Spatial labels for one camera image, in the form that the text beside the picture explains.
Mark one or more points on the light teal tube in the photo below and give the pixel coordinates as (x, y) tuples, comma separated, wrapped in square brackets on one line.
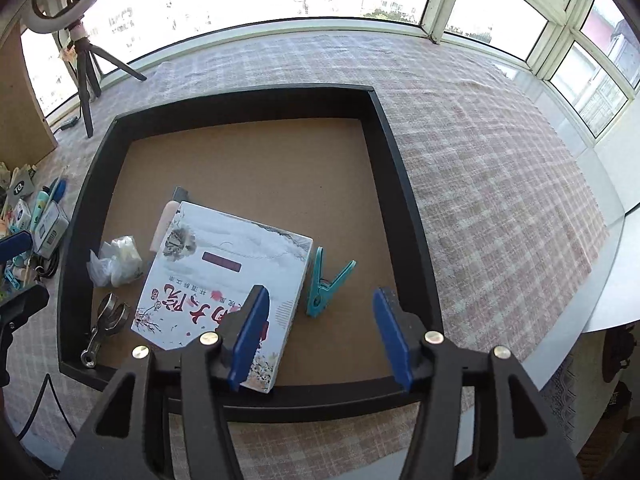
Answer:
[(39, 212)]

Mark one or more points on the crumpled clear plastic bag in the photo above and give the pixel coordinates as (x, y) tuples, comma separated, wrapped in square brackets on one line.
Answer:
[(117, 260)]

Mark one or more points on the white window frame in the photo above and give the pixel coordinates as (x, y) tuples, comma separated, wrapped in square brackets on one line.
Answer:
[(545, 35)]

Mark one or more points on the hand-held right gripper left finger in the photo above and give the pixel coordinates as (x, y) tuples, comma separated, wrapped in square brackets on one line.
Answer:
[(249, 337)]

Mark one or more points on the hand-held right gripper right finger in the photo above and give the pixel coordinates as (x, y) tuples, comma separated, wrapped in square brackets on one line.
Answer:
[(395, 342)]

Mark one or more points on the black tray container brown base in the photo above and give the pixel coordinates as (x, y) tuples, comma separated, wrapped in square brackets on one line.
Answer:
[(275, 160)]

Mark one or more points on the brown wooden board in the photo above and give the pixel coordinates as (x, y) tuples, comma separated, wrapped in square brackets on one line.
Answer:
[(22, 110)]

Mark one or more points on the teal clothespin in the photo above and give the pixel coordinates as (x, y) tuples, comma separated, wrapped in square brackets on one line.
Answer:
[(317, 300)]

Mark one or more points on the grey triangular packet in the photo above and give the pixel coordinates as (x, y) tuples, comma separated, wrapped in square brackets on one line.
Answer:
[(22, 186)]

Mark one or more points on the small dark grey item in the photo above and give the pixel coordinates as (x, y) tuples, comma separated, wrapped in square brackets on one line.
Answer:
[(181, 194)]

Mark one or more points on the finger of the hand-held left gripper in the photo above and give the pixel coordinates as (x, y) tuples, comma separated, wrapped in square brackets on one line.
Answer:
[(15, 246), (22, 305)]

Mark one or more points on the white rectangular bar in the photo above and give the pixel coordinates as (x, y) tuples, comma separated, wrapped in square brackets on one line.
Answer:
[(162, 227)]

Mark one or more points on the pink checked tablecloth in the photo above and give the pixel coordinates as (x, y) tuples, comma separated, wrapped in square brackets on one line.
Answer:
[(475, 185)]

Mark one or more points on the small white labelled box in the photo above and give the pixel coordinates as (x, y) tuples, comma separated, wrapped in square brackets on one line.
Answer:
[(52, 227)]

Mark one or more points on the white printed cardboard box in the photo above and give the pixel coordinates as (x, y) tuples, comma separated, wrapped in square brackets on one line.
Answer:
[(225, 260)]

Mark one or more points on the metal hand tool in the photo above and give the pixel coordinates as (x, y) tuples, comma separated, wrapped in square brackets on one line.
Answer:
[(111, 312)]

